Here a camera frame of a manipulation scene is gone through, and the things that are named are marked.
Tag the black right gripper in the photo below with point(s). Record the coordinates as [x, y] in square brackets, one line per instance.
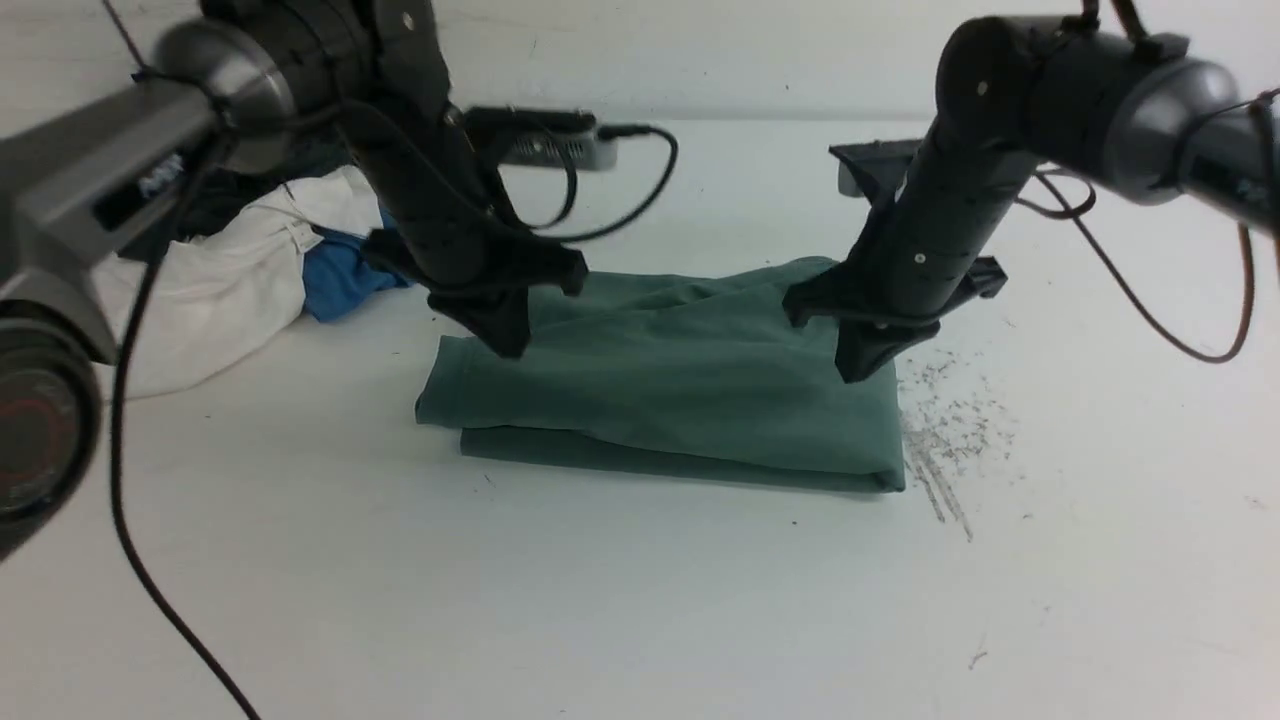
[918, 257]

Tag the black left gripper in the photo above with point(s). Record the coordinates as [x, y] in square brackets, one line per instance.
[455, 231]

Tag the green long sleeve shirt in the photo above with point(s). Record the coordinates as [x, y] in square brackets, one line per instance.
[675, 376]

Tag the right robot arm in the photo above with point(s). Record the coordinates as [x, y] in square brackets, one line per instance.
[1134, 114]

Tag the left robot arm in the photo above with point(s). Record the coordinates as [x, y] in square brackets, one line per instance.
[235, 89]

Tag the blue shirt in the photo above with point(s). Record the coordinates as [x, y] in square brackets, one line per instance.
[338, 279]

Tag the white shirt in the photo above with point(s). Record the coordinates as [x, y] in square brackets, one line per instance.
[219, 298]

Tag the dark grey shirt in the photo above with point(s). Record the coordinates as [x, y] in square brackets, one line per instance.
[225, 193]

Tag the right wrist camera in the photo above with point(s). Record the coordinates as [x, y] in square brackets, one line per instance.
[866, 170]

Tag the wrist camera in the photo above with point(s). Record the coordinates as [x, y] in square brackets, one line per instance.
[541, 138]
[866, 170]

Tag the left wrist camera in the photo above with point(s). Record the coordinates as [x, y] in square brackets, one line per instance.
[541, 138]

